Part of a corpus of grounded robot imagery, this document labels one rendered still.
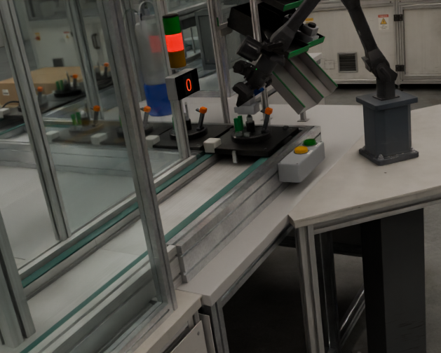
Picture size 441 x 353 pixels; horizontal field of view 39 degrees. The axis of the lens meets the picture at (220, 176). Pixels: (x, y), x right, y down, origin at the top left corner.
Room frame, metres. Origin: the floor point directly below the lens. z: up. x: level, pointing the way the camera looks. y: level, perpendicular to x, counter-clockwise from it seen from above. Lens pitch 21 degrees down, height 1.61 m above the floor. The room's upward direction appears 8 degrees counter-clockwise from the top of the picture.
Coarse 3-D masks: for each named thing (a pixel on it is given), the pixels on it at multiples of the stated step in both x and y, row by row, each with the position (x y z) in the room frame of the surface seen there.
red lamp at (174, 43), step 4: (168, 36) 1.86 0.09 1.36; (172, 36) 1.86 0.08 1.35; (176, 36) 1.86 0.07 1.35; (180, 36) 1.87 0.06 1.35; (168, 40) 1.86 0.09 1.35; (172, 40) 1.86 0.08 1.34; (176, 40) 1.86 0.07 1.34; (180, 40) 1.87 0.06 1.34; (168, 44) 1.86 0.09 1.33; (172, 44) 1.86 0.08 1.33; (176, 44) 1.86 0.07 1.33; (180, 44) 1.86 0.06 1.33; (168, 48) 1.87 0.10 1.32; (172, 48) 1.86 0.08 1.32; (176, 48) 1.86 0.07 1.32; (180, 48) 1.86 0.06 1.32
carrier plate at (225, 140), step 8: (272, 128) 2.04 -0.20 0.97; (280, 128) 2.03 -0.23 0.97; (288, 128) 2.01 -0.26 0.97; (296, 128) 2.00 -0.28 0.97; (224, 136) 2.03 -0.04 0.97; (272, 136) 1.95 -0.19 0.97; (280, 136) 1.94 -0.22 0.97; (288, 136) 1.94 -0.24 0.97; (224, 144) 1.94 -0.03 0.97; (232, 144) 1.93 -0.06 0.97; (240, 144) 1.92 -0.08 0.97; (248, 144) 1.90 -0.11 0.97; (256, 144) 1.89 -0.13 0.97; (264, 144) 1.88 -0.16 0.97; (272, 144) 1.87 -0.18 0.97; (280, 144) 1.89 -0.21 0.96; (216, 152) 1.92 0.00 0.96; (224, 152) 1.90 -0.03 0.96; (240, 152) 1.87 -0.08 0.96; (248, 152) 1.85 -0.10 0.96; (256, 152) 1.84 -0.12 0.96; (264, 152) 1.82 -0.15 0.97; (272, 152) 1.83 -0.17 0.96
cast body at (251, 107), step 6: (246, 102) 1.95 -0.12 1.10; (252, 102) 1.97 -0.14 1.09; (258, 102) 1.98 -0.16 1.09; (234, 108) 2.00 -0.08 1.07; (240, 108) 1.97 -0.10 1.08; (246, 108) 1.96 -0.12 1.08; (252, 108) 1.94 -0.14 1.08; (258, 108) 1.97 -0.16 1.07; (246, 114) 1.96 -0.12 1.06; (252, 114) 1.95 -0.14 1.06
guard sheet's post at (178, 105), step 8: (160, 0) 1.88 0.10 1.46; (160, 8) 1.88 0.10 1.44; (160, 16) 1.88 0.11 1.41; (168, 64) 1.88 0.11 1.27; (168, 72) 1.90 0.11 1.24; (176, 72) 1.90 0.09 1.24; (176, 104) 1.88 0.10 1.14; (176, 112) 1.88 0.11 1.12; (184, 120) 1.90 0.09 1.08; (184, 128) 1.89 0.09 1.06; (184, 136) 1.89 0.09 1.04; (184, 144) 1.88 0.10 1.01; (184, 152) 1.88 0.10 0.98
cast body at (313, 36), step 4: (304, 24) 2.30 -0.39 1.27; (308, 24) 2.28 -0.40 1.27; (312, 24) 2.28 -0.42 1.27; (304, 28) 2.29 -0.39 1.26; (308, 28) 2.27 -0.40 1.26; (312, 28) 2.27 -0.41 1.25; (316, 28) 2.28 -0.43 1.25; (300, 32) 2.30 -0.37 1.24; (304, 32) 2.29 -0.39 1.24; (308, 32) 2.27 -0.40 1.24; (312, 32) 2.27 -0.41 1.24; (316, 32) 2.29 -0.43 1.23; (300, 36) 2.30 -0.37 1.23; (304, 36) 2.29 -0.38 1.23; (308, 36) 2.28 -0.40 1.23; (312, 36) 2.28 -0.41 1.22; (316, 36) 2.28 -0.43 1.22; (304, 40) 2.29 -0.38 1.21; (308, 40) 2.28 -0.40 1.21; (312, 40) 2.27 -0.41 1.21
